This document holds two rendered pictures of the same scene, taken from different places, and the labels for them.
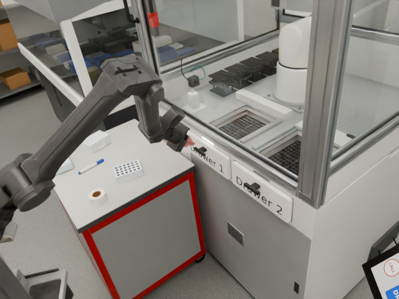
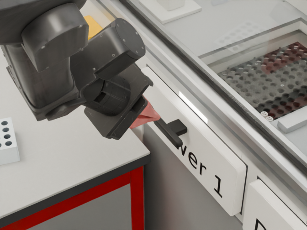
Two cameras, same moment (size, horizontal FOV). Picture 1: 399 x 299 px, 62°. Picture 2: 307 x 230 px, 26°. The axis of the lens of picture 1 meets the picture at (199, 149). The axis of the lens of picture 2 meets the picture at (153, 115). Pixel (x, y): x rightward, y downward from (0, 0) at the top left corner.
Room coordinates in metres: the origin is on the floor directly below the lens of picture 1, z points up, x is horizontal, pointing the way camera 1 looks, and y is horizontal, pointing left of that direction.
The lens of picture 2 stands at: (0.35, 0.02, 1.64)
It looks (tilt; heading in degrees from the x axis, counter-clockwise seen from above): 42 degrees down; 1
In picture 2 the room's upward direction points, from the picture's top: straight up
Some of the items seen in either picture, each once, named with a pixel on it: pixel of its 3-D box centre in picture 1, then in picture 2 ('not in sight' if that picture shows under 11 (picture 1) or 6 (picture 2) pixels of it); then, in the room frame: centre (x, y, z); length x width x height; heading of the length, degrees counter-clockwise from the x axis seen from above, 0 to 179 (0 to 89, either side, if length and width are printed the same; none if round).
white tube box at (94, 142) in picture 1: (95, 141); not in sight; (1.51, 0.54, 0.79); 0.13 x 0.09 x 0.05; 136
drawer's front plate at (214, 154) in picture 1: (207, 153); (187, 137); (1.15, -0.03, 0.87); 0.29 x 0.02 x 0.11; 32
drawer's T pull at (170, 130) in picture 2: (201, 150); (174, 129); (1.14, -0.01, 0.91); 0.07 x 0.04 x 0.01; 32
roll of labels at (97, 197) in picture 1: (98, 197); not in sight; (1.07, 0.46, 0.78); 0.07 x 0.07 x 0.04
